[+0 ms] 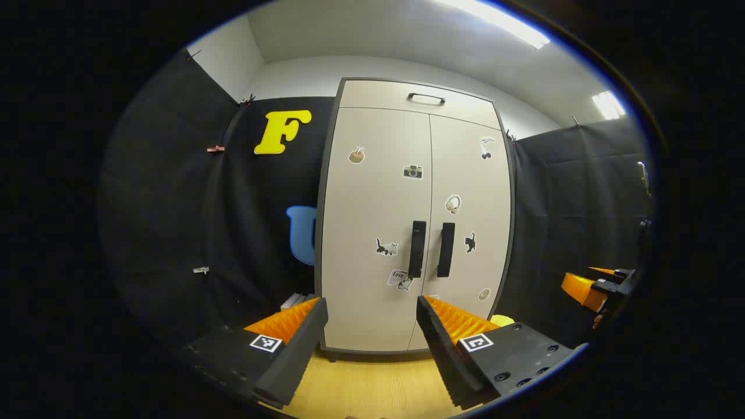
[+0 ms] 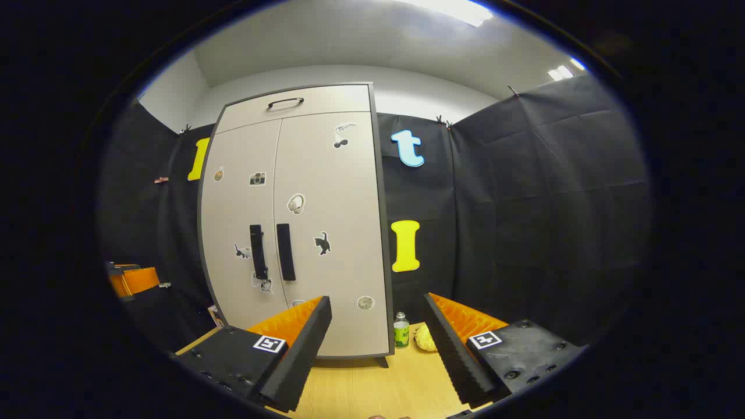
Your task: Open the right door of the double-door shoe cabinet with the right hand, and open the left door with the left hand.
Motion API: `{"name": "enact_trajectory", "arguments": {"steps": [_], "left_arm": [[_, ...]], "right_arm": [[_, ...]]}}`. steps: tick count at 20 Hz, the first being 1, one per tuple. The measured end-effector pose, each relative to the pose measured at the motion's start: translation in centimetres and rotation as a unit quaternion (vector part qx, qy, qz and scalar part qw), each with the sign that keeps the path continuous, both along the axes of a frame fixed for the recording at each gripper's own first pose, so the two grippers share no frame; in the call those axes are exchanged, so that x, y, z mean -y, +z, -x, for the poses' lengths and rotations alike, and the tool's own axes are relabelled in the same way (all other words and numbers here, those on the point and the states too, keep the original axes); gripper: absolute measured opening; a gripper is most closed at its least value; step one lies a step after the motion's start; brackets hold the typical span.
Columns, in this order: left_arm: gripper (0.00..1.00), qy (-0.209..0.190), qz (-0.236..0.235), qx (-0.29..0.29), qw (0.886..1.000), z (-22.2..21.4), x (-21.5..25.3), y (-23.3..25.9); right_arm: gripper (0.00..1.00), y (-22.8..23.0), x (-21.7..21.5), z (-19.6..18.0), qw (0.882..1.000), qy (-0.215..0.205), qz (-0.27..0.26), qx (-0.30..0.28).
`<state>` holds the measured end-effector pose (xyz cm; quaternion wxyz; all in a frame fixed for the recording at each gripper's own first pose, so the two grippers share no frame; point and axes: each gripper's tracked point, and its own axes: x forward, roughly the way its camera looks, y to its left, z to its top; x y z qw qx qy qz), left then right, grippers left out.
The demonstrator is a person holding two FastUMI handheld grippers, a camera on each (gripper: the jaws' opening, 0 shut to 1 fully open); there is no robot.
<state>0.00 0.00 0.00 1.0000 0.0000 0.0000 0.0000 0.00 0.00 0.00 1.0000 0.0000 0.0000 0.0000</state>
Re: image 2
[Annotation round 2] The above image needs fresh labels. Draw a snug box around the long ceiling light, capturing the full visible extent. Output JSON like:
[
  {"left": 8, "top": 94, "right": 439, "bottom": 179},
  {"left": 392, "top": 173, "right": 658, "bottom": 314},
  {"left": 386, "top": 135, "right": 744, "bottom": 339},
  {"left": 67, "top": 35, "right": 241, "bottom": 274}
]
[{"left": 402, "top": 0, "right": 494, "bottom": 28}]

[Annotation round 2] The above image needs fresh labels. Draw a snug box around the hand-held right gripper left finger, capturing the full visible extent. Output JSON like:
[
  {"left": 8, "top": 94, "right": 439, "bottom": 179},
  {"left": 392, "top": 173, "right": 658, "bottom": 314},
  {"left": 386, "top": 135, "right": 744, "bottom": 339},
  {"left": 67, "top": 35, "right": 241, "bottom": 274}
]
[{"left": 175, "top": 296, "right": 332, "bottom": 414}]

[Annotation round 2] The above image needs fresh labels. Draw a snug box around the beige cabinet door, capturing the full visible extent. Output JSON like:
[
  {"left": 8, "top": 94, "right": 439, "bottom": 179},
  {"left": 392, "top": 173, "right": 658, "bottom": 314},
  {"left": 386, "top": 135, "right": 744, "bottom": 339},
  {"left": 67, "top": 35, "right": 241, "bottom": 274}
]
[
  {"left": 274, "top": 112, "right": 392, "bottom": 357},
  {"left": 200, "top": 119, "right": 290, "bottom": 333}
]

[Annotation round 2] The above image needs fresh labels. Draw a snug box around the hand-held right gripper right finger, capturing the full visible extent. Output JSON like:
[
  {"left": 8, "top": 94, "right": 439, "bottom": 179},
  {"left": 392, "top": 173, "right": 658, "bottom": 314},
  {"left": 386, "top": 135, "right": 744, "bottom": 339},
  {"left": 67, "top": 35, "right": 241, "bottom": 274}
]
[{"left": 423, "top": 293, "right": 586, "bottom": 410}]

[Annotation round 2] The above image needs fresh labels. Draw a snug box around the beige double-door shoe cabinet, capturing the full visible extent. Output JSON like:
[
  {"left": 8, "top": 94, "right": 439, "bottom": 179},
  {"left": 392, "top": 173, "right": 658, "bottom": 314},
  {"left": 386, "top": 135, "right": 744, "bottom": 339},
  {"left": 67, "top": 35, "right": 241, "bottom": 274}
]
[{"left": 197, "top": 83, "right": 395, "bottom": 368}]

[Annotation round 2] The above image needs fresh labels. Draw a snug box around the black backdrop cloth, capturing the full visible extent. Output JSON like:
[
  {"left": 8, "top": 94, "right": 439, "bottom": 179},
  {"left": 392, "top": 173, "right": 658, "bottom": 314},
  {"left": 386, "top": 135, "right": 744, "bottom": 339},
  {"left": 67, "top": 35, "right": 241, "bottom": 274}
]
[{"left": 99, "top": 73, "right": 650, "bottom": 356}]

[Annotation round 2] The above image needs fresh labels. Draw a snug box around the beige cabinet drawer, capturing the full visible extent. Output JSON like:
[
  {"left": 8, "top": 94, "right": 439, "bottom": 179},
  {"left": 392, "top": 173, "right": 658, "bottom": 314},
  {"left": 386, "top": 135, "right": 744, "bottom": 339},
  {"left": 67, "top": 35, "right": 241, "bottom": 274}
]
[{"left": 215, "top": 85, "right": 371, "bottom": 134}]

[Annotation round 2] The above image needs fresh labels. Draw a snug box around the small ceiling light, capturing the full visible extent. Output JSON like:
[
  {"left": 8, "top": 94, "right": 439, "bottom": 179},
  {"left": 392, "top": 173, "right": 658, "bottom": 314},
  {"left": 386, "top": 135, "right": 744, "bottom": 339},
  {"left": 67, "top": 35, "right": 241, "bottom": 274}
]
[{"left": 547, "top": 58, "right": 586, "bottom": 81}]

